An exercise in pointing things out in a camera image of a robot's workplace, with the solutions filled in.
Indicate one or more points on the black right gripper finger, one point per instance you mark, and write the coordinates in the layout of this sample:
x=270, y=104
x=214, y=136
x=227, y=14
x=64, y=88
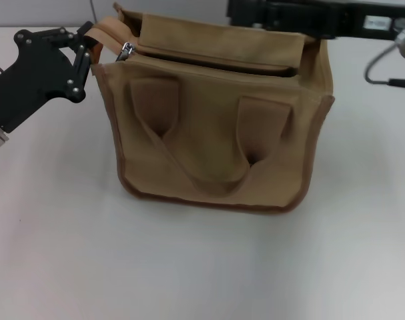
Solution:
x=245, y=8
x=299, y=25

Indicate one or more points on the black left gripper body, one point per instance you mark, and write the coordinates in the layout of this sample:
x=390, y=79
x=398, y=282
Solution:
x=32, y=76

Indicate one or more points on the silver zipper pull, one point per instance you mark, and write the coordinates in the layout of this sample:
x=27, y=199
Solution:
x=126, y=51

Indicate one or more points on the khaki canvas food bag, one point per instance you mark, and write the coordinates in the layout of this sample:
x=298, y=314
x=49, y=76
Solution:
x=209, y=133

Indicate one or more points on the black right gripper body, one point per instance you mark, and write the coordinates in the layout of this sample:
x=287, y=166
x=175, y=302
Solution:
x=352, y=13

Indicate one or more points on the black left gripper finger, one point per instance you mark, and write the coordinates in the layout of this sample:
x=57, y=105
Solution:
x=80, y=70
x=83, y=30

